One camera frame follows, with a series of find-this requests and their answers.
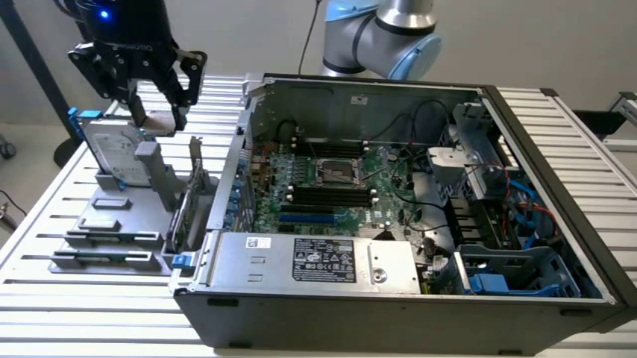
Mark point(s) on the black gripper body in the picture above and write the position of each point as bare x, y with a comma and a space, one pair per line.
139, 59

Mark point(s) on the square CPU chip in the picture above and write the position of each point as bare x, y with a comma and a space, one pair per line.
161, 123

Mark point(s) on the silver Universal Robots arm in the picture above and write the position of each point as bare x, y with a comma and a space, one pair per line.
358, 33

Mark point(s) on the CPU socket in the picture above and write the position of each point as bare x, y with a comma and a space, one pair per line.
334, 171

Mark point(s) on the hard disk with blue carrier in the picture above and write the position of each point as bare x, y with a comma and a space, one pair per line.
111, 149

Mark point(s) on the white case sticker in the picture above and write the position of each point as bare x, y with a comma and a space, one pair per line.
358, 100

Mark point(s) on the graphics card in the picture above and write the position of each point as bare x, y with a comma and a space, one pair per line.
194, 209

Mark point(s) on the grey parts rack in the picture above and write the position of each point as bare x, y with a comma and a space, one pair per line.
125, 210

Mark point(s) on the black expansion slot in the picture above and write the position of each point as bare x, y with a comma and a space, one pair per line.
306, 209

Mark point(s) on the green RAM stick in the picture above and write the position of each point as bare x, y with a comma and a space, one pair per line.
111, 235

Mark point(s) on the blue expansion slot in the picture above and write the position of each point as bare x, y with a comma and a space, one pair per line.
306, 219

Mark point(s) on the blue case latch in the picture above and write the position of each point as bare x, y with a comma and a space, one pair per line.
182, 260

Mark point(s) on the green motherboard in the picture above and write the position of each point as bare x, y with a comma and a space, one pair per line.
384, 194

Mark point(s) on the silver power supply unit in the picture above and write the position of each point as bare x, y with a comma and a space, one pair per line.
278, 268

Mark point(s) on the grey metal drive cage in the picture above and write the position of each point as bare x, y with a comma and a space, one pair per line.
473, 160

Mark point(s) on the black table end cap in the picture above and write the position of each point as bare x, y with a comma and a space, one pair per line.
549, 93

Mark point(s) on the black open PC case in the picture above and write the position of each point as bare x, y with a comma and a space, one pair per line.
378, 320

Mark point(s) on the blue plastic disk bay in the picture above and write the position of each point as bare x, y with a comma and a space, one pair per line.
528, 272

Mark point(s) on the black frame pole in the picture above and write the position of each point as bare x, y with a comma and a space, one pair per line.
35, 59

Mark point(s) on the aluminium profile rail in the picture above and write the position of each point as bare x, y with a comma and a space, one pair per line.
623, 112

